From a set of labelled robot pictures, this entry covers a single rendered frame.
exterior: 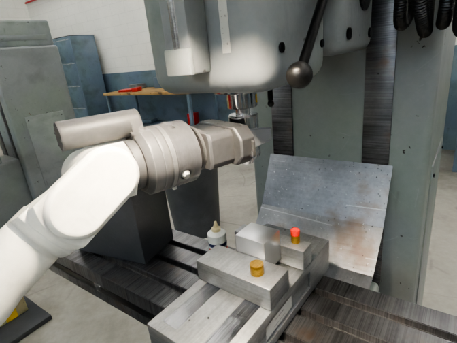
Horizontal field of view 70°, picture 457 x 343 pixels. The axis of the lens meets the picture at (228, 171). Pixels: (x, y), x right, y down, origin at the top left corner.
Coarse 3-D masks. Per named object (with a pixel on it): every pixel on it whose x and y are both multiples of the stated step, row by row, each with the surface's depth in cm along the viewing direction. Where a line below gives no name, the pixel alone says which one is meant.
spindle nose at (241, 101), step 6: (228, 96) 49; (234, 96) 48; (240, 96) 48; (246, 96) 48; (252, 96) 49; (228, 102) 49; (234, 102) 49; (240, 102) 48; (246, 102) 48; (252, 102) 49; (228, 108) 50; (234, 108) 49; (240, 108) 49; (246, 108) 49
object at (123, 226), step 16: (144, 192) 74; (160, 192) 80; (128, 208) 72; (144, 208) 75; (160, 208) 80; (112, 224) 76; (128, 224) 74; (144, 224) 75; (160, 224) 80; (96, 240) 81; (112, 240) 78; (128, 240) 76; (144, 240) 75; (160, 240) 81; (112, 256) 80; (128, 256) 78; (144, 256) 76
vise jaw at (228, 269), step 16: (208, 256) 58; (224, 256) 57; (240, 256) 57; (208, 272) 56; (224, 272) 53; (240, 272) 53; (272, 272) 52; (224, 288) 55; (240, 288) 52; (256, 288) 50; (272, 288) 49; (288, 288) 53; (256, 304) 51; (272, 304) 49
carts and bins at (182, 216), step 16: (208, 176) 245; (176, 192) 245; (192, 192) 243; (208, 192) 249; (176, 208) 252; (192, 208) 249; (208, 208) 254; (176, 224) 261; (192, 224) 254; (208, 224) 258
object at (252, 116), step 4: (252, 112) 51; (256, 112) 51; (228, 116) 51; (232, 116) 50; (236, 116) 50; (240, 116) 49; (244, 116) 49; (248, 116) 49; (252, 116) 49; (256, 116) 50; (228, 120) 51; (232, 120) 50; (236, 120) 50; (240, 120) 49; (244, 120) 49; (248, 120) 49; (252, 120) 50
